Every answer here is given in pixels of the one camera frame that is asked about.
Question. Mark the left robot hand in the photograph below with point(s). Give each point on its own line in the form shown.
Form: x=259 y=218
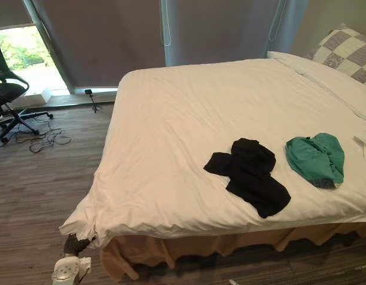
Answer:
x=73 y=243

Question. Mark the white duvet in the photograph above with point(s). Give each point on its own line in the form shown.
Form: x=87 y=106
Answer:
x=182 y=142

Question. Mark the tan bed skirt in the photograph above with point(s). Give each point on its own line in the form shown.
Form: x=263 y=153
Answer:
x=218 y=246

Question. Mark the white folded cloth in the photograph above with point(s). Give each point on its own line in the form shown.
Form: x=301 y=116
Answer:
x=363 y=139

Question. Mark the white box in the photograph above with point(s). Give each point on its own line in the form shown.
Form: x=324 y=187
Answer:
x=30 y=98

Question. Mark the black office chair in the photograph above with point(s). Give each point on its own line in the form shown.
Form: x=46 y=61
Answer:
x=7 y=98

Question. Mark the black garment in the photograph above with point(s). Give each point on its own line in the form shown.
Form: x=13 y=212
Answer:
x=250 y=175

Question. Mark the grey roller blind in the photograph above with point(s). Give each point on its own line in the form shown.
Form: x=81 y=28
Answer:
x=224 y=28
x=102 y=41
x=9 y=13

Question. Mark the green garment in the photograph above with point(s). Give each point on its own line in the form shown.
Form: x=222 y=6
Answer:
x=319 y=157

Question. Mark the white pillow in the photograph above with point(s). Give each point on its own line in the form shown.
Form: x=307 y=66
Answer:
x=328 y=80

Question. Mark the grey checkered pillow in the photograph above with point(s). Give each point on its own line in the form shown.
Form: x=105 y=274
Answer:
x=346 y=52

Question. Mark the small black tripod camera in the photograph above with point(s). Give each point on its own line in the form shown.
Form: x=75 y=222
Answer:
x=93 y=99

